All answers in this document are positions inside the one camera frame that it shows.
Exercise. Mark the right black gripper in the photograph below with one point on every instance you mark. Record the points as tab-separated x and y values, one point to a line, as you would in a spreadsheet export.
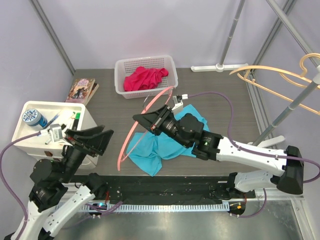
154	120

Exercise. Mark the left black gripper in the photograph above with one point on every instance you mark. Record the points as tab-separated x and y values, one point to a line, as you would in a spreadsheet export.
93	144

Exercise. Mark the blue t shirt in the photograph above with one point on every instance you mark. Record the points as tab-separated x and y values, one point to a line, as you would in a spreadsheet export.
147	151

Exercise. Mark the pink t shirt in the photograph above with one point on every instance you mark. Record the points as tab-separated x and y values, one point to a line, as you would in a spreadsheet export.
144	79

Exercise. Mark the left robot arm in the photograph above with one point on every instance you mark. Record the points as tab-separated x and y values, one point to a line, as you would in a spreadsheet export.
40	220

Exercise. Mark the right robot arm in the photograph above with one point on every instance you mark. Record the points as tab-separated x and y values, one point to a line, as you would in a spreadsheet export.
277	168

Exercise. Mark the black green marker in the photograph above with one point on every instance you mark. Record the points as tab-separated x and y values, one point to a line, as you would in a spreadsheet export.
76	121

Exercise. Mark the white plastic basket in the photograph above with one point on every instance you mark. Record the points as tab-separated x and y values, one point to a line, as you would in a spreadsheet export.
126	67

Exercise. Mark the blue pen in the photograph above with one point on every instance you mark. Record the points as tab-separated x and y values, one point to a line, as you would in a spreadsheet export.
51	121

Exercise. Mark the illustrated book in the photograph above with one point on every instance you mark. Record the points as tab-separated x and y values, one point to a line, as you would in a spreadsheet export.
82	90

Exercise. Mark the white drawer organizer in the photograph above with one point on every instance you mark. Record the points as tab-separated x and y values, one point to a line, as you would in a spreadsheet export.
35	146

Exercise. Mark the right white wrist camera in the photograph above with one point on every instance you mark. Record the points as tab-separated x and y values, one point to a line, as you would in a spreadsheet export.
178	103

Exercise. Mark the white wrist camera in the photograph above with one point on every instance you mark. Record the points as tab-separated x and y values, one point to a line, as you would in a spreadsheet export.
54	133
178	103

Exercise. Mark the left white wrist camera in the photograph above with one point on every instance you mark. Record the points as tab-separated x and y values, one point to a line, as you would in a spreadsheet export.
54	133

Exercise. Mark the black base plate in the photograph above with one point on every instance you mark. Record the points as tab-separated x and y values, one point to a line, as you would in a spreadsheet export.
164	190

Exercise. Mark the white slotted cable duct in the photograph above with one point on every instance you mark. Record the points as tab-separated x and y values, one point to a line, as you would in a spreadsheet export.
129	208

